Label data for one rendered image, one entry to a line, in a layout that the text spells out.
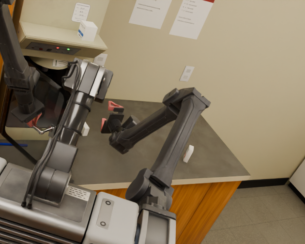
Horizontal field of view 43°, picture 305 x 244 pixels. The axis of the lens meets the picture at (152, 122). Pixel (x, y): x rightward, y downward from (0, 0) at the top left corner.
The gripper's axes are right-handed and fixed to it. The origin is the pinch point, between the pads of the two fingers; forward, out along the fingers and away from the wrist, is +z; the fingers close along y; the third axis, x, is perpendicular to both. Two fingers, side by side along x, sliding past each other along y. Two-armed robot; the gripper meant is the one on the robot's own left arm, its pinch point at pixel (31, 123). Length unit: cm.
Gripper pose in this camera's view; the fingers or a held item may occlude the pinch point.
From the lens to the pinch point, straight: 155.0
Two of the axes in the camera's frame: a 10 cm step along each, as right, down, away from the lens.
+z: -0.8, 6.0, 7.9
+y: -6.5, 5.8, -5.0
